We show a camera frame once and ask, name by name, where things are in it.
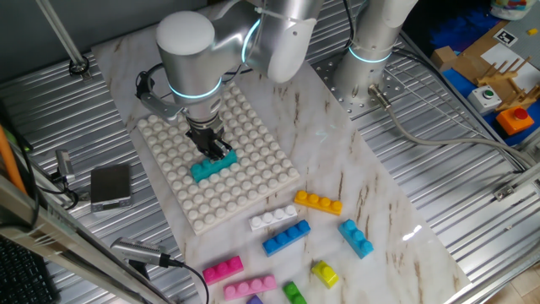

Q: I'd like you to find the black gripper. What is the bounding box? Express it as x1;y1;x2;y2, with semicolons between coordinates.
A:
185;117;233;164

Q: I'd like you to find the teal four-stud block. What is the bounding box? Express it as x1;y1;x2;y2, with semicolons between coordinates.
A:
189;149;239;184

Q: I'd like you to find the white studded baseplate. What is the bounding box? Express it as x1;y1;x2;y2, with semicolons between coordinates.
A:
137;82;301;236

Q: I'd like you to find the white four-stud block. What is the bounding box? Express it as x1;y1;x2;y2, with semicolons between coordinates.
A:
248;204;299;232

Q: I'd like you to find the silver digital scale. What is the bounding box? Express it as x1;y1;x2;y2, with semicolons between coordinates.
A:
89;163;134;214

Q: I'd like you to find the blue four-stud block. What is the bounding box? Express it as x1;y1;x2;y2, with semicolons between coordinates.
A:
262;219;312;258

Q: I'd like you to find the white marble board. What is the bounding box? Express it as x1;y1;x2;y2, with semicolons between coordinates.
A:
90;24;472;304

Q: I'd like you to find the orange-yellow four-stud block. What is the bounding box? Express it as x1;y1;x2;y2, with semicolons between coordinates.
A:
294;189;343;217

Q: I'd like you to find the magenta three-stud block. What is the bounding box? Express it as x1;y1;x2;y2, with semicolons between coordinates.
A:
202;255;246;286

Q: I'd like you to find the light pink four-stud block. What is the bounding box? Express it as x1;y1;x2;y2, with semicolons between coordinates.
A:
223;274;278;302

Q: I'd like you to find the green two-stud block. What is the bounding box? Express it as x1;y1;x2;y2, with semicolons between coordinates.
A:
282;281;308;304

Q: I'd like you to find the yellow two-stud block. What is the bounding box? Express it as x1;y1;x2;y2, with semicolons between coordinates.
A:
310;260;340;290

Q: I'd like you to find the light blue three-stud block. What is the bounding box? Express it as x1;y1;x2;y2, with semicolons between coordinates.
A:
337;218;375;260

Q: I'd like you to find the metal stand pole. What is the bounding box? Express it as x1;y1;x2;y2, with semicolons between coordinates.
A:
35;0;93;81

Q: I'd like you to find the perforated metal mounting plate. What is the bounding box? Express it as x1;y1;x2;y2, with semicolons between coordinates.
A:
314;50;406;119

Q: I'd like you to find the black keyboard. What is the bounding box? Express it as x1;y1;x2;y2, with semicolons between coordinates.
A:
0;236;60;304

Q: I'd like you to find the small cardboard box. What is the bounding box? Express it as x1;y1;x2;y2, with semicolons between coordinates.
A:
429;45;459;73

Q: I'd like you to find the brown cardboard sheet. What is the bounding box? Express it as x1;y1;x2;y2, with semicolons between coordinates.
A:
453;20;511;85

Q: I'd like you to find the white green-button box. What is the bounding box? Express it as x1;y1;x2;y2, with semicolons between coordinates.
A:
467;84;503;116

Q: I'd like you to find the wooden peg rack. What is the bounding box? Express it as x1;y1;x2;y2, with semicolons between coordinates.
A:
476;56;540;111

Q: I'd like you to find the white paper sheet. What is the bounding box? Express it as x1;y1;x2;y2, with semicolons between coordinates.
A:
480;41;540;92

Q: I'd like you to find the orange emergency stop box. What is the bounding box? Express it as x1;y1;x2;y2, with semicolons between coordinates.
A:
495;106;536;137

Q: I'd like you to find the black-white fiducial tag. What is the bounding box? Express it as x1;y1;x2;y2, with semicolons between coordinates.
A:
492;27;519;48

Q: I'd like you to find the grey board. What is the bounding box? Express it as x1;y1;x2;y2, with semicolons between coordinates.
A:
504;0;540;71

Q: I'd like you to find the clear container of bricks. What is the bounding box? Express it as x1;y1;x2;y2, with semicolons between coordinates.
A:
489;0;535;21

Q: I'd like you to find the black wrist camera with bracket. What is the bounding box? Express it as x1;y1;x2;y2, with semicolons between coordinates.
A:
134;69;186;123

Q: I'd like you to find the large silver camera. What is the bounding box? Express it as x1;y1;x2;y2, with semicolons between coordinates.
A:
110;236;172;280

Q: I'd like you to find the small silver camera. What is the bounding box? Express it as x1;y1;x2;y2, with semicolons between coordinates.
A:
54;149;77;183

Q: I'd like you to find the black camera clamp mount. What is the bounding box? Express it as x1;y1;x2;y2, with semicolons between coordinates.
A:
49;168;81;211

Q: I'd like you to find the thick grey cable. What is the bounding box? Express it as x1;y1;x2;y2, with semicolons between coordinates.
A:
367;83;535;170

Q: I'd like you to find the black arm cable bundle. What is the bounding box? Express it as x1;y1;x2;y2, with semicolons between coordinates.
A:
342;0;358;50

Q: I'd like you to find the aluminium frame bar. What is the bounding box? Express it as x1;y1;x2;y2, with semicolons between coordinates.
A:
0;175;170;304

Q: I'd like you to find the orange cable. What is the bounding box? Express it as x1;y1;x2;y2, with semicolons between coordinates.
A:
0;124;27;196

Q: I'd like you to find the aluminium corner bracket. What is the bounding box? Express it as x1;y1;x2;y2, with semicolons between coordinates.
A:
493;183;518;202

